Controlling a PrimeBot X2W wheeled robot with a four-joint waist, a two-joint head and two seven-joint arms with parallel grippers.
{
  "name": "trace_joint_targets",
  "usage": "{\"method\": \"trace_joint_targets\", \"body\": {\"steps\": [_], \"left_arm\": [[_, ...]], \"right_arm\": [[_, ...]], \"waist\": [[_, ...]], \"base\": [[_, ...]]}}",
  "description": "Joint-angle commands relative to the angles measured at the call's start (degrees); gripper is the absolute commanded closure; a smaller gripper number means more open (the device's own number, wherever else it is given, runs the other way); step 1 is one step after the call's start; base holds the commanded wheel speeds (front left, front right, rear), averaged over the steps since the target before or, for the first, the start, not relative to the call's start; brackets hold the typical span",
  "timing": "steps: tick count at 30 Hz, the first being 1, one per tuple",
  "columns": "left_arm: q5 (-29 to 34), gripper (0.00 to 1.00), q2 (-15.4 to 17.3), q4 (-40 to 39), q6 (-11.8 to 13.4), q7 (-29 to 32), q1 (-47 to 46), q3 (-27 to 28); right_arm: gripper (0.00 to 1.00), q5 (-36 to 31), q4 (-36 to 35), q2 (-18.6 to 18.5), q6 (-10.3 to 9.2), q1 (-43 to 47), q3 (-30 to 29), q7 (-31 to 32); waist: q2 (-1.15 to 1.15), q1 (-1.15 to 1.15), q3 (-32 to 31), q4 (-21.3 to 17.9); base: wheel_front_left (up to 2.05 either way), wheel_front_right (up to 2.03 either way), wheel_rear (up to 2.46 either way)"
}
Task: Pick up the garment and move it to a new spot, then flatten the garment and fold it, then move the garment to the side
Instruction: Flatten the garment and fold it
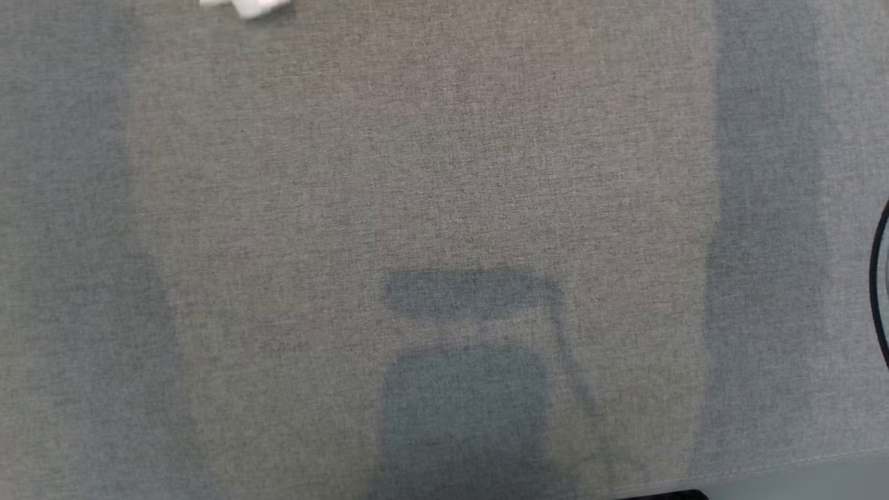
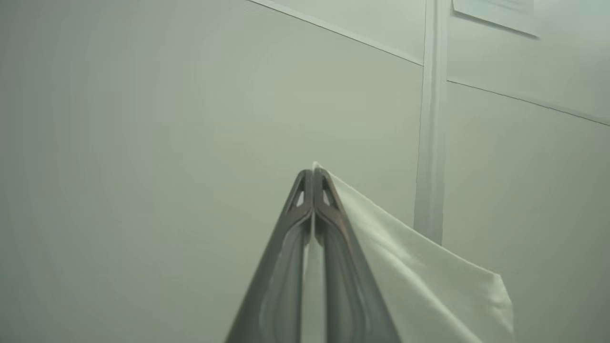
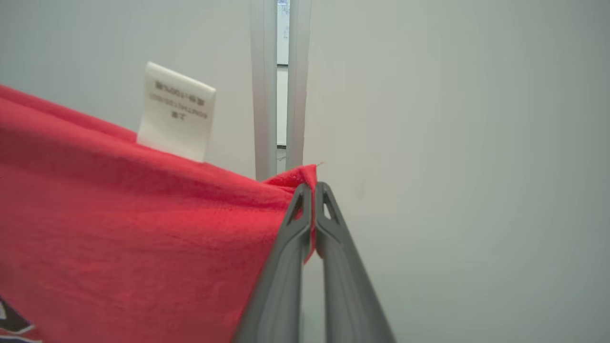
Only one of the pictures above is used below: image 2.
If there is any white paper sheet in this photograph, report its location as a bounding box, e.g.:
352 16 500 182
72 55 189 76
452 0 541 38

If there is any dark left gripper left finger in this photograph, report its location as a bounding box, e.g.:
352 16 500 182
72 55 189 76
224 169 315 343

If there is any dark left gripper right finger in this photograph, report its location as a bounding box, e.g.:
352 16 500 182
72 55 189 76
313 168 402 343

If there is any red and white numbered jersey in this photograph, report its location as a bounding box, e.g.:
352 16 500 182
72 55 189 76
301 162 516 343

